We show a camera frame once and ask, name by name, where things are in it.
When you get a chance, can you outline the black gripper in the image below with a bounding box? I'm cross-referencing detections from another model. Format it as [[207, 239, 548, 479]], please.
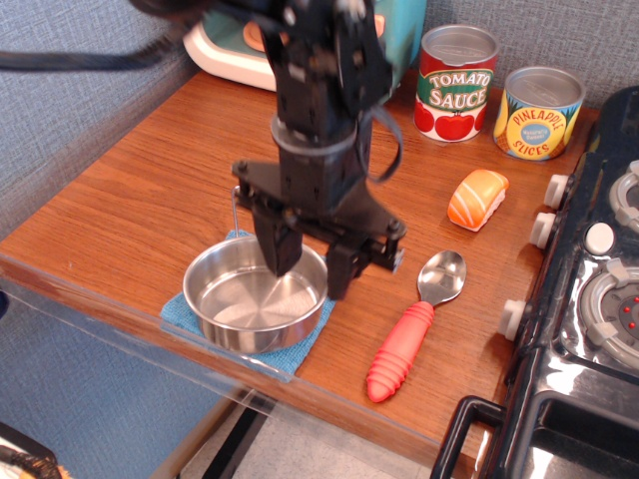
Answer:
[[232, 142, 406, 300]]

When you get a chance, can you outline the stainless steel pot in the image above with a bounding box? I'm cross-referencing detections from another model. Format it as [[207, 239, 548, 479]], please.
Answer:
[[183, 188, 327, 354]]

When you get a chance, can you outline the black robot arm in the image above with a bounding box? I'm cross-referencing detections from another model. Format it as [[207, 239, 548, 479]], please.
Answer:
[[137, 1, 406, 300]]

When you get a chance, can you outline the blue towel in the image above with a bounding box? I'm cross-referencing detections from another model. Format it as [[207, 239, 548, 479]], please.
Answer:
[[159, 230, 337, 377]]

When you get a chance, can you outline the toy salmon sushi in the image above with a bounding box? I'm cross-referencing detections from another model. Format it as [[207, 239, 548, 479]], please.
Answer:
[[447, 170, 510, 232]]

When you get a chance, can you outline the teal toy microwave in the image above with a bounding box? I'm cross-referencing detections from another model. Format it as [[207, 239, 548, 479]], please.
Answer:
[[184, 0, 427, 92]]

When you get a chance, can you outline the tomato sauce can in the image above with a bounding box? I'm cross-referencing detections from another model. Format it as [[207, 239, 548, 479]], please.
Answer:
[[413, 24, 499, 143]]

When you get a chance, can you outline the clear acrylic barrier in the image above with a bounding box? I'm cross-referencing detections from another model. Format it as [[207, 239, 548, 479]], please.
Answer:
[[1, 254, 439, 468]]

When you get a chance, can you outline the pineapple slices can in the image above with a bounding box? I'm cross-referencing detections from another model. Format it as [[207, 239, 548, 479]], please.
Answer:
[[493, 66, 586, 162]]

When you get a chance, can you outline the black toy stove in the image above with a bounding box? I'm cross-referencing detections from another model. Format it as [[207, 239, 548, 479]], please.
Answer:
[[431, 87, 638, 478]]

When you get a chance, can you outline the spoon with red handle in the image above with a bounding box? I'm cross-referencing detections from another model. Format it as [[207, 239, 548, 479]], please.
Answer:
[[366, 250, 467, 403]]

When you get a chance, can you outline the black braided cable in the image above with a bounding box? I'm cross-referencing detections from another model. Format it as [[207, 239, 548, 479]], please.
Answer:
[[0, 24, 186, 72]]

